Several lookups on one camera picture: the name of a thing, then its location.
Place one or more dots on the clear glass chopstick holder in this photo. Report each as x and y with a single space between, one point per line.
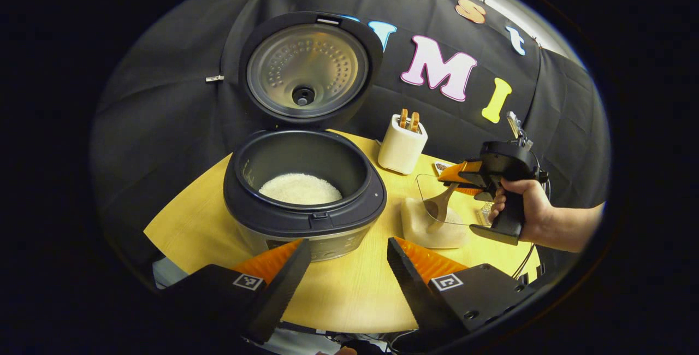
483 217

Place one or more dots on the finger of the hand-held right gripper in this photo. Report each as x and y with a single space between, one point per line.
461 172
468 188

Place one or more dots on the silver backdrop clip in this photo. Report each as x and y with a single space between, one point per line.
214 78

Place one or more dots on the toast bread slice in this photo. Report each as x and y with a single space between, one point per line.
403 119
414 122

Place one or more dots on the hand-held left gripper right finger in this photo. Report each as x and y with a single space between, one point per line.
409 284

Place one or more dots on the black rice cooker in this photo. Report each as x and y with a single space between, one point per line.
306 224

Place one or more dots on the wooden spoon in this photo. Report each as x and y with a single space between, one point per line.
439 210

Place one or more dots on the white toaster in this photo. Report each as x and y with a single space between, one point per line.
401 150

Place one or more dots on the heap of white rice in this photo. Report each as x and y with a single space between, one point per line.
300 190

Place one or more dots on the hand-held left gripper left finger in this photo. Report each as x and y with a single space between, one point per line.
281 289

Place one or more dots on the white divided bean dish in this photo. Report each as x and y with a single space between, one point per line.
441 167

